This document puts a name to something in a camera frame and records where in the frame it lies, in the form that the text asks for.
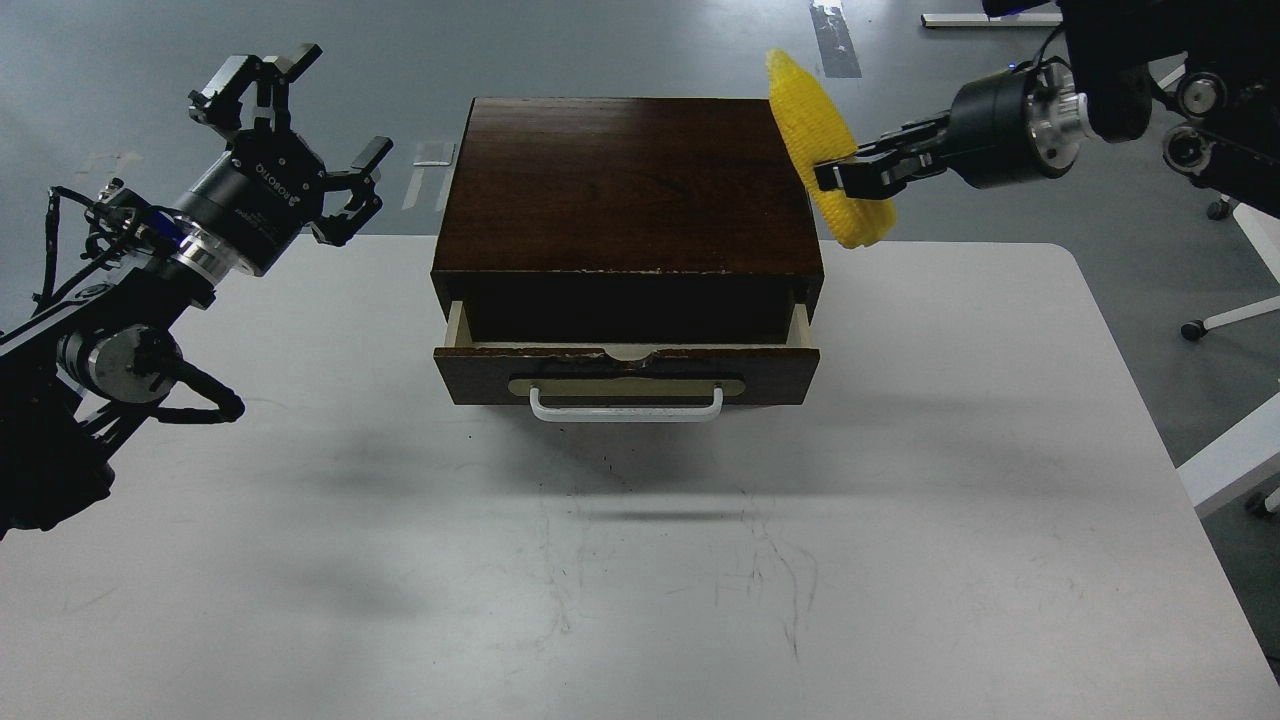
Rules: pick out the dark wooden drawer cabinet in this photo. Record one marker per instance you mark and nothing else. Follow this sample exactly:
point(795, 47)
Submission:
point(673, 220)

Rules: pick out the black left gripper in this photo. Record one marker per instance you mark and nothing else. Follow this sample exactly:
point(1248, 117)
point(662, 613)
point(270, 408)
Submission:
point(268, 184)

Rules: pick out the white chair with casters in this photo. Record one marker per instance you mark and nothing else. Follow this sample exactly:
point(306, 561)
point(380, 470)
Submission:
point(1228, 137)

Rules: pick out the white table base bar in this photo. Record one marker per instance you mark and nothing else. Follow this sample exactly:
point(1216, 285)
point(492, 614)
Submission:
point(978, 20)

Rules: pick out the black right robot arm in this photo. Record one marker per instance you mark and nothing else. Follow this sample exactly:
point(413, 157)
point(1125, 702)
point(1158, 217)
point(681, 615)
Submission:
point(1115, 52)

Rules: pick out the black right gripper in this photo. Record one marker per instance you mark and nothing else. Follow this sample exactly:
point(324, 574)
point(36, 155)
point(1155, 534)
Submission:
point(984, 137)

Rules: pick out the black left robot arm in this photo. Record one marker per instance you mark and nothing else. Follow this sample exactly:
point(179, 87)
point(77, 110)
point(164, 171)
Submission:
point(97, 358)

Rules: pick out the yellow corn cob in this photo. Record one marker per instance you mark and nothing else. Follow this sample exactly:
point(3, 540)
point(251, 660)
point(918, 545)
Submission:
point(813, 131)

